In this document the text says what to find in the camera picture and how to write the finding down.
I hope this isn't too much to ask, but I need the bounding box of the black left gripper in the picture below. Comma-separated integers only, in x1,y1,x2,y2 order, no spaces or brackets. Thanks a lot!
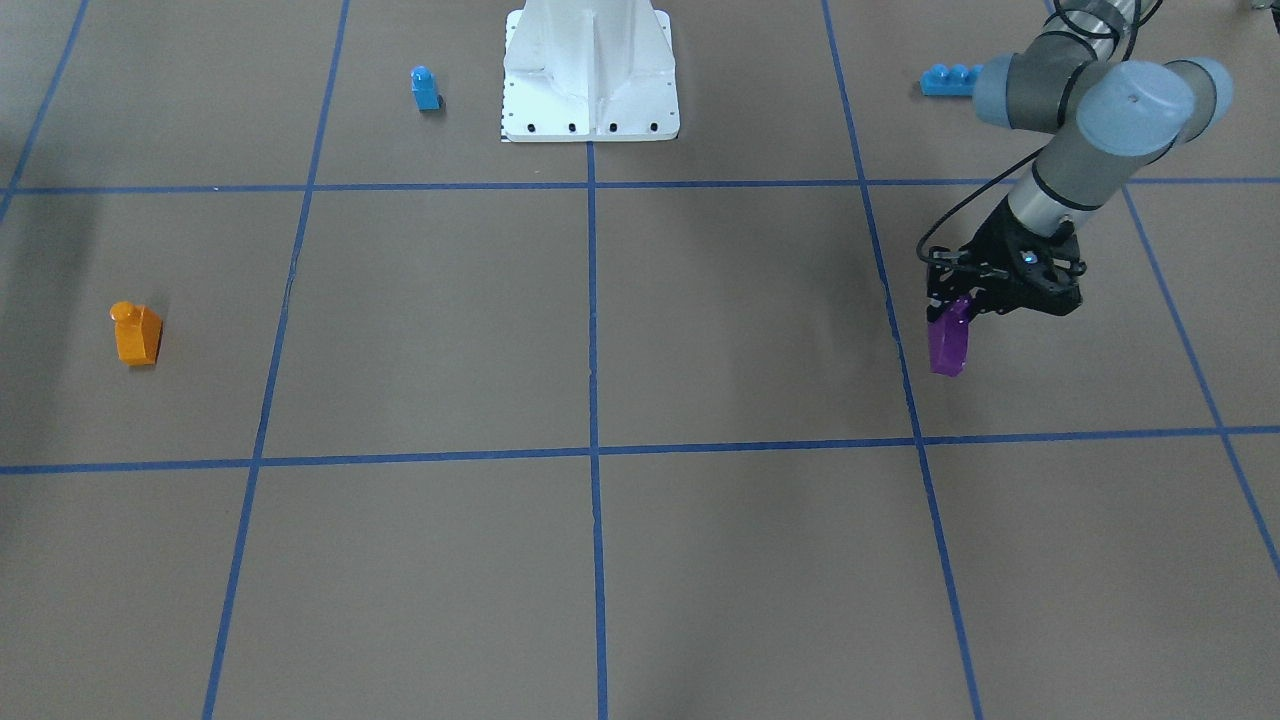
925,200,1087,322

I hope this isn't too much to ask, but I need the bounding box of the purple trapezoid block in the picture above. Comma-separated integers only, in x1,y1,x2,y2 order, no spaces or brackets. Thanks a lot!
925,293,972,377

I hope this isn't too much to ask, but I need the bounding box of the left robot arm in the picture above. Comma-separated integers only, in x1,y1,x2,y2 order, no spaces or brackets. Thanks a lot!
916,1,1235,325

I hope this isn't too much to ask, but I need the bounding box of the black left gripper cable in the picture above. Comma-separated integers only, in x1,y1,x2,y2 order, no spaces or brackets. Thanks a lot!
916,0,1161,266

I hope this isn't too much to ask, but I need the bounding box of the long blue four-stud block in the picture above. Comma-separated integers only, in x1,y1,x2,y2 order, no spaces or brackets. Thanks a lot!
919,64,984,97

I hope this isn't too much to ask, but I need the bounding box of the orange trapezoid block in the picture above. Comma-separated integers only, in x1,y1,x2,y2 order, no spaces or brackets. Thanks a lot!
109,301,163,366

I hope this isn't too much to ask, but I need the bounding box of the small blue block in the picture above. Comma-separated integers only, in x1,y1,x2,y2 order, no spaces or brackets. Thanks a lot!
410,65,442,111

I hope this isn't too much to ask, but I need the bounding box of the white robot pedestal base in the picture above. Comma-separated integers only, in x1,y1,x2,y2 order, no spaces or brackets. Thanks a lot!
500,1,681,143

